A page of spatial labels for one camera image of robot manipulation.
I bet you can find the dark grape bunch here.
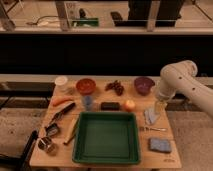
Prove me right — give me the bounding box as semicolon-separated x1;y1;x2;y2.
105;80;124;96

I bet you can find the small metal measuring cup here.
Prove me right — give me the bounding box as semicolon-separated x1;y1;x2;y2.
45;123;60;137

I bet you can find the metal fork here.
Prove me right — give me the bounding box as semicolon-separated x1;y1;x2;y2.
139;126;167;132

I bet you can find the blue translucent cup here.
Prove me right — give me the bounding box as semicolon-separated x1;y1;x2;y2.
82;95;93;111

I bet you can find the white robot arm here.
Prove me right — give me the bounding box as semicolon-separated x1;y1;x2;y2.
155;60;213;119

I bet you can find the red bowl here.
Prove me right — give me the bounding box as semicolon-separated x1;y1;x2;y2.
76;78;96;95

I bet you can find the green box on shelf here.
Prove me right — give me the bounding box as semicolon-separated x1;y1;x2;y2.
71;18;99;27

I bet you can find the wooden spatula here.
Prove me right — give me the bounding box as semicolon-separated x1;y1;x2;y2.
63;118;78;145

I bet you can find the orange carrot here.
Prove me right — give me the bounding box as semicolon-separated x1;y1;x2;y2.
52;97;73;107

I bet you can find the purple bowl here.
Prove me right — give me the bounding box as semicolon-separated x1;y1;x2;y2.
134;76;155;96

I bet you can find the dark brown rectangular block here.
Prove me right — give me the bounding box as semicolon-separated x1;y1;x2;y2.
101;102;120;111

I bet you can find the white lidded jar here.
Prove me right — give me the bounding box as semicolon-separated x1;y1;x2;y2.
54;76;68;92

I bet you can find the light blue folded cloth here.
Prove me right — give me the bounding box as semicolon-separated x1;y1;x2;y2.
144;107;160;125

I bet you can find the yellow red apple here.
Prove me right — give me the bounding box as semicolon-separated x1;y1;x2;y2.
123;100;136;112

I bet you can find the blue sponge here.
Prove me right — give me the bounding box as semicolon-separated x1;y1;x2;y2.
149;138;172;153

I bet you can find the black handled knife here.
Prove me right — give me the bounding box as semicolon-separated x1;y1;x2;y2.
50;102;76;123

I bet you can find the green plastic tray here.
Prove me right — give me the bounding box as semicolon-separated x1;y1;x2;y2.
72;112;140;165

